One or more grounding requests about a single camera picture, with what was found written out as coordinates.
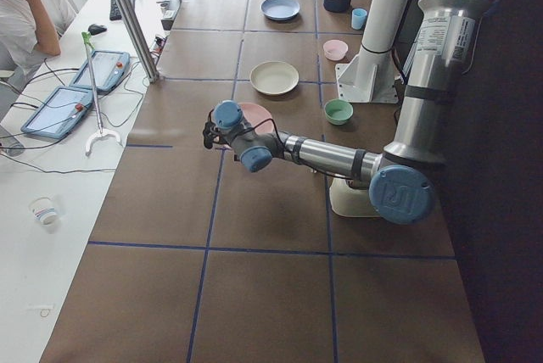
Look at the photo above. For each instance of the pink plate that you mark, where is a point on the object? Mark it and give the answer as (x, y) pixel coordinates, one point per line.
(256, 119)

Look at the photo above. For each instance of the blue plate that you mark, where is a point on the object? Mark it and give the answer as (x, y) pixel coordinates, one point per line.
(280, 10)

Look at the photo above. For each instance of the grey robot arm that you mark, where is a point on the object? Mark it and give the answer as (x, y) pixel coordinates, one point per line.
(394, 184)

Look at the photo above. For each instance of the cream plate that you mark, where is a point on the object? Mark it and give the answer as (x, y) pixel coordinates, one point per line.
(274, 78)

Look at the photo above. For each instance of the green bowl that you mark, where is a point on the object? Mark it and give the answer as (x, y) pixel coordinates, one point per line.
(338, 112)

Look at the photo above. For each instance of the cream toaster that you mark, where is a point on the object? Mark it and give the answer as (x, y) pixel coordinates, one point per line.
(351, 199)

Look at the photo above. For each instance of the pink bowl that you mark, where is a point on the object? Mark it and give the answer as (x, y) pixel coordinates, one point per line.
(335, 49)

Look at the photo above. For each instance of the light blue cup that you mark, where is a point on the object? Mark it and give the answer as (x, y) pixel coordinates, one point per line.
(358, 18)

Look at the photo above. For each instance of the far blue teach pendant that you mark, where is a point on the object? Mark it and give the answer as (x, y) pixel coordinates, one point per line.
(109, 68)

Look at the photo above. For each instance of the blue teach pendant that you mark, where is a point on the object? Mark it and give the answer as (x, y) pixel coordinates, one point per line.
(59, 113)
(109, 68)

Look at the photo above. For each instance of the near blue teach pendant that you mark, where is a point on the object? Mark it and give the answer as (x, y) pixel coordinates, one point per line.
(59, 113)

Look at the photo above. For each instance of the black computer mouse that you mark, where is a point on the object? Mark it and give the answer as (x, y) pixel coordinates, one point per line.
(96, 29)

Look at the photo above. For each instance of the white reacher grabber tool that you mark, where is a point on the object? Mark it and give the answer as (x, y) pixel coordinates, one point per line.
(101, 132)

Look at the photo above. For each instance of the paper cup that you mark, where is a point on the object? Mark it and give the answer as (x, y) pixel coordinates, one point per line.
(44, 210)

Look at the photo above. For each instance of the seated person white shirt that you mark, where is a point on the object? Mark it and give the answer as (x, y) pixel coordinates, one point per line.
(31, 29)

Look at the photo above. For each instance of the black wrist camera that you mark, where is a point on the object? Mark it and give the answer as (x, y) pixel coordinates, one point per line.
(209, 135)

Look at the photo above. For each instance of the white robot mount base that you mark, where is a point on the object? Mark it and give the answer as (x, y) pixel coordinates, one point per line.
(370, 75)

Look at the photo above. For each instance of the aluminium frame post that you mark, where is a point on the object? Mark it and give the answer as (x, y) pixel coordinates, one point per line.
(138, 40)

